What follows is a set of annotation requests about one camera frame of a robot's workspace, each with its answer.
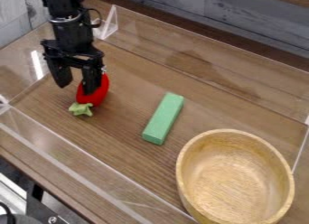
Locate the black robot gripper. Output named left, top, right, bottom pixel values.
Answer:
left=41, top=18, right=105, bottom=95

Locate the red plush strawberry toy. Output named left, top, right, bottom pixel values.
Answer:
left=69, top=74, right=110, bottom=117

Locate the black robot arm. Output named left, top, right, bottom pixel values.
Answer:
left=41, top=0, right=105, bottom=95

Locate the green rectangular block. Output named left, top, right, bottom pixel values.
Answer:
left=142, top=93, right=185, bottom=145

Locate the round wooden bowl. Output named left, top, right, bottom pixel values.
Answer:
left=176, top=129, right=295, bottom=224

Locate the clear acrylic corner bracket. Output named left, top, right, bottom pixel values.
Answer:
left=93, top=5, right=118, bottom=40

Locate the clear acrylic enclosure wall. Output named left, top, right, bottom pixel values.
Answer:
left=0, top=9, right=309, bottom=224

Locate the black metal table frame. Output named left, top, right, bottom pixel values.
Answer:
left=26, top=183, right=87, bottom=224

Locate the black cable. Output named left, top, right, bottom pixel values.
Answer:
left=0, top=201, right=18, bottom=224

